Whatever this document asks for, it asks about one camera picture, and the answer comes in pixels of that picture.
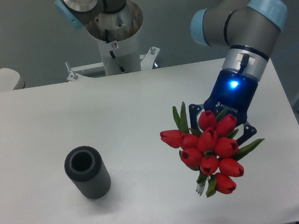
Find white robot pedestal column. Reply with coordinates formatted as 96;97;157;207
83;0;149;78

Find white pedestal base plate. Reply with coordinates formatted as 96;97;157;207
65;46;160;82

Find red tulip bouquet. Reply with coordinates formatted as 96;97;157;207
160;104;263;197

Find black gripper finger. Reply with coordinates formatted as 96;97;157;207
188;103;204;129
236;121;257;145

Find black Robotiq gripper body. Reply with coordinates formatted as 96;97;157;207
204;70;258;123

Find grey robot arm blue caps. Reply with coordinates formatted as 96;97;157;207
55;0;288;144

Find dark grey ribbed vase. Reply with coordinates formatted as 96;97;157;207
64;145;111;199

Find black cable on pedestal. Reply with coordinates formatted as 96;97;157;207
103;27;127;76

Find beige chair backrest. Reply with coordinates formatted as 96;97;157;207
0;68;25;92

